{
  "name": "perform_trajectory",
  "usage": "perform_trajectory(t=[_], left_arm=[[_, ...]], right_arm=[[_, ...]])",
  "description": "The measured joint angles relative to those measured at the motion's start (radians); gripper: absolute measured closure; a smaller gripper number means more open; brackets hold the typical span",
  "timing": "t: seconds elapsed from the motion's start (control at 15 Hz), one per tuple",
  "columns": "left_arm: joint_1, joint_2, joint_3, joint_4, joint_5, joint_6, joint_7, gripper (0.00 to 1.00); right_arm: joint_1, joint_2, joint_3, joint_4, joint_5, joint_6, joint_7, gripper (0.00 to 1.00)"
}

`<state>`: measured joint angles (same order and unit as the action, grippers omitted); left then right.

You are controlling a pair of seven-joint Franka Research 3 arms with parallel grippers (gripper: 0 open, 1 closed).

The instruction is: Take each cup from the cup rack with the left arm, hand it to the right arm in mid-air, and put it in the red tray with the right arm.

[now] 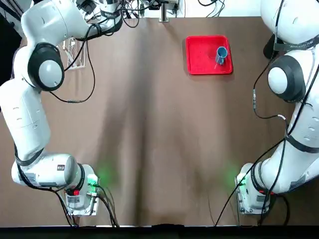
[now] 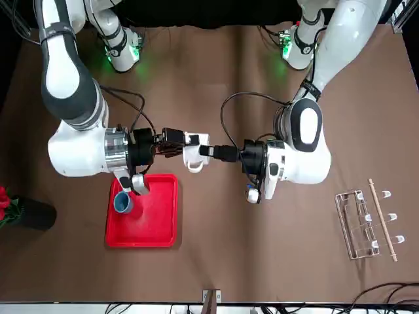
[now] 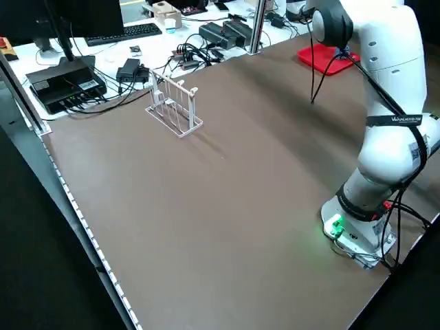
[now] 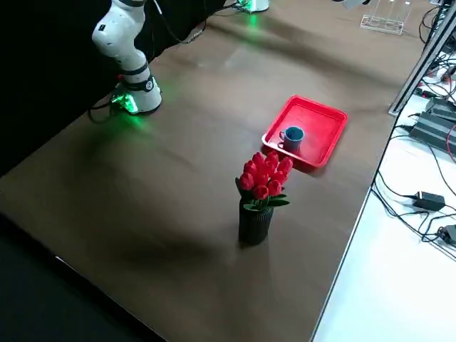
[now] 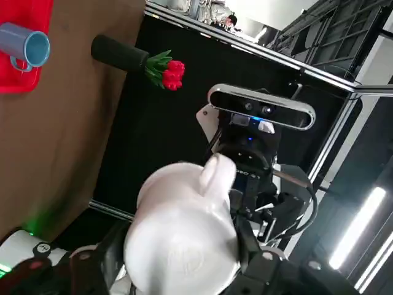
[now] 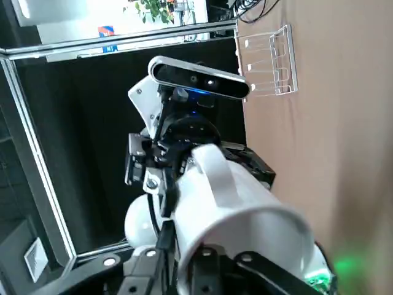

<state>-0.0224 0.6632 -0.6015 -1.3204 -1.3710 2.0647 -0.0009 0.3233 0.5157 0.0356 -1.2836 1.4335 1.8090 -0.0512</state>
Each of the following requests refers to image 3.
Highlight black computer monitor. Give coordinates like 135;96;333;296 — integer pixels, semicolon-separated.
0;0;124;39

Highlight black base cable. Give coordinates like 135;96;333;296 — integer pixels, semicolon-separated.
379;192;432;273

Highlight small black power adapter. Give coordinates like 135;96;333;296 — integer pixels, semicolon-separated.
116;58;151;83

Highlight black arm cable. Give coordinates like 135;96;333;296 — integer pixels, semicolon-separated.
308;20;408;116

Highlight aluminium frame rail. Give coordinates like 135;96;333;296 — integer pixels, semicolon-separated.
0;51;52;135

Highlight red plastic tray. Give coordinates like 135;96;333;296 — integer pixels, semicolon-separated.
297;44;362;76

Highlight black keyboard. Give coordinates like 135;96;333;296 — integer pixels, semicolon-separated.
85;23;163;47

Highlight black monitor stand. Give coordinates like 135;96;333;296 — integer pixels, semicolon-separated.
34;30;96;69

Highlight black power brick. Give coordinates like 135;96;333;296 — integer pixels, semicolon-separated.
222;19;254;47
199;22;230;50

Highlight black electronics box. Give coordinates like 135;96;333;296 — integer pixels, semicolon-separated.
25;63;107;115

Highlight aluminium post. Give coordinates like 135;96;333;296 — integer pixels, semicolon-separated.
249;0;268;56

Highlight white wire cup rack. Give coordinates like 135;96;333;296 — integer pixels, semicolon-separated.
144;67;204;139

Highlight usb hub with plugs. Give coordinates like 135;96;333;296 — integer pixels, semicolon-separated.
173;47;201;72

